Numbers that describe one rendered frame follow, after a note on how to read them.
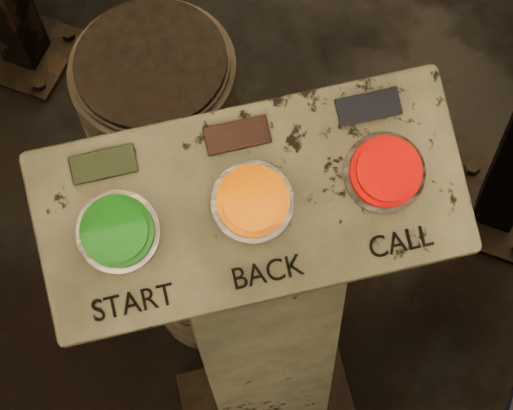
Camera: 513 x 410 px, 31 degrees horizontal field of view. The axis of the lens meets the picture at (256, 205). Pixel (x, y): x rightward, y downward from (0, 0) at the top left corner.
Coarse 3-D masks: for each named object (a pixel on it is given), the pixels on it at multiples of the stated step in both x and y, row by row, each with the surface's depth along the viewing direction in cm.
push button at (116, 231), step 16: (96, 208) 50; (112, 208) 50; (128, 208) 50; (144, 208) 50; (80, 224) 50; (96, 224) 50; (112, 224) 50; (128, 224) 50; (144, 224) 50; (96, 240) 50; (112, 240) 50; (128, 240) 50; (144, 240) 50; (96, 256) 50; (112, 256) 50; (128, 256) 50; (144, 256) 50
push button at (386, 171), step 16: (368, 144) 51; (384, 144) 51; (400, 144) 51; (352, 160) 51; (368, 160) 51; (384, 160) 51; (400, 160) 51; (416, 160) 51; (352, 176) 51; (368, 176) 51; (384, 176) 51; (400, 176) 51; (416, 176) 51; (368, 192) 50; (384, 192) 50; (400, 192) 51
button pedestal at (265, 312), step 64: (192, 128) 51; (320, 128) 52; (384, 128) 52; (448, 128) 52; (64, 192) 51; (128, 192) 51; (192, 192) 51; (320, 192) 51; (448, 192) 52; (64, 256) 50; (192, 256) 51; (256, 256) 51; (320, 256) 51; (384, 256) 51; (448, 256) 52; (64, 320) 50; (128, 320) 50; (192, 320) 56; (256, 320) 59; (320, 320) 62; (192, 384) 107; (256, 384) 73; (320, 384) 78
